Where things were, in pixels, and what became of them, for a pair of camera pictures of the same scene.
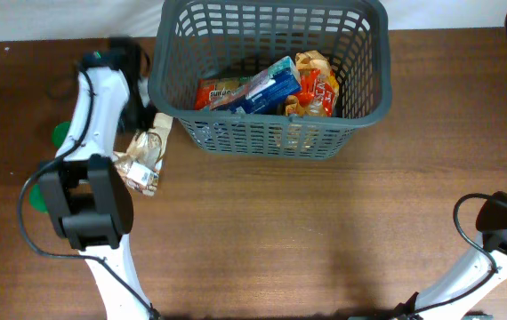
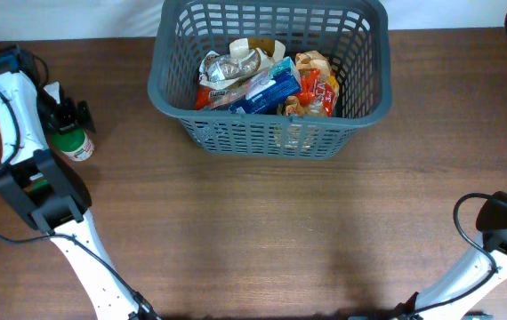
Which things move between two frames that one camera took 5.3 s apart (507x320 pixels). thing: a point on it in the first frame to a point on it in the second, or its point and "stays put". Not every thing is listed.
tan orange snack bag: x=319 y=90 stays put
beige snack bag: x=140 y=165 to x=218 y=70
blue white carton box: x=272 y=84 stays put
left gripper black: x=146 y=120 to x=71 y=117
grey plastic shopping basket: x=206 y=40 stays put
